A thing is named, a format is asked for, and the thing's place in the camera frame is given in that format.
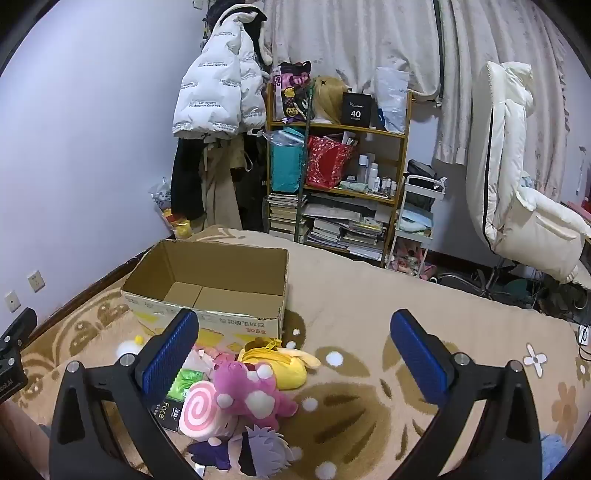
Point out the stack of old books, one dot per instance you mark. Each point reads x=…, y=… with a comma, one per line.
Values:
x=282, y=214

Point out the group of white bottles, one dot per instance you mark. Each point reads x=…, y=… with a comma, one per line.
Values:
x=371, y=175

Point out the light blue cloth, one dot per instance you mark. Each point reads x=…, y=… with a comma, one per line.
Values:
x=415, y=221

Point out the person's blue jeans leg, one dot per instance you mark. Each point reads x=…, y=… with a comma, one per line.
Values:
x=554, y=454

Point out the yellow plush toy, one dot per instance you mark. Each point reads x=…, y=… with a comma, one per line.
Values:
x=281, y=364

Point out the clear plastic bag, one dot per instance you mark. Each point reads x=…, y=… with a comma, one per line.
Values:
x=392, y=97

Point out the teal bag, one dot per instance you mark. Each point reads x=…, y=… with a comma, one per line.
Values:
x=286, y=166

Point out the green tissue pack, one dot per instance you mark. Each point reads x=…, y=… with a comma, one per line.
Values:
x=189, y=383

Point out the pink plush toy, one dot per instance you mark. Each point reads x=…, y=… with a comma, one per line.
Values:
x=258, y=392

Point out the white puffer jacket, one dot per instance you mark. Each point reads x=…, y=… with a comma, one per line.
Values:
x=217, y=83

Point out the cardboard box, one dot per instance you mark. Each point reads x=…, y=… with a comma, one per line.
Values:
x=221, y=267

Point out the beige coat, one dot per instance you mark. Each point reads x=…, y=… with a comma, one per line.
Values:
x=224, y=180

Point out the black tissue pack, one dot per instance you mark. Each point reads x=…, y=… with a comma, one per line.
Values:
x=161, y=413

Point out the blonde wig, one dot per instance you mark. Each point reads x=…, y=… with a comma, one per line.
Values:
x=330, y=101

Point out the white trolley cart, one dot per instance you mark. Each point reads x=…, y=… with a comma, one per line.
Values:
x=427, y=189

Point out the beige printed blanket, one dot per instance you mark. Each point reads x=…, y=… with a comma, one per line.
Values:
x=392, y=300

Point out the black coat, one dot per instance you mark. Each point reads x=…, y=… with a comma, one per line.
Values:
x=187, y=180

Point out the pink packet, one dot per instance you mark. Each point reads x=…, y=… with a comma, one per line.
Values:
x=217, y=357

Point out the pile of magazines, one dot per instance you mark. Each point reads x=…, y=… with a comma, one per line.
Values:
x=346, y=230

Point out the wooden shelf rack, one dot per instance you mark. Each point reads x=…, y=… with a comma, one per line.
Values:
x=401, y=147

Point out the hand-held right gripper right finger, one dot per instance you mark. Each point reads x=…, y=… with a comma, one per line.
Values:
x=420, y=355

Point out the plastic bag with yellow things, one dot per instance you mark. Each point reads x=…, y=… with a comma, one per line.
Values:
x=173, y=217

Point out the white wall socket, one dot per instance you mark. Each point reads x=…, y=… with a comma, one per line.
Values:
x=36, y=280
x=12, y=301

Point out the black box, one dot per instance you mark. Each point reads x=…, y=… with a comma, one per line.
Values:
x=356, y=110

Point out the white-haired purple plush doll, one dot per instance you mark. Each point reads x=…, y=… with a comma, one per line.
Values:
x=263, y=447

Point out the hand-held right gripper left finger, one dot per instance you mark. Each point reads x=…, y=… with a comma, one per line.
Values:
x=168, y=355

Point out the pink toys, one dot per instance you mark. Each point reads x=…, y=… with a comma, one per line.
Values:
x=411, y=261

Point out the black patterned bag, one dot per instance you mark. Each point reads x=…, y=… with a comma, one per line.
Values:
x=291, y=92

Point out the white padded chair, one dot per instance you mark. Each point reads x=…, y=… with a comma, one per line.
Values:
x=503, y=161

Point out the red patterned bag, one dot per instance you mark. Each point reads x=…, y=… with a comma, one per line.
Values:
x=325, y=161

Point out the person's left forearm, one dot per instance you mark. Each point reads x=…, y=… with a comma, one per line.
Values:
x=18, y=429

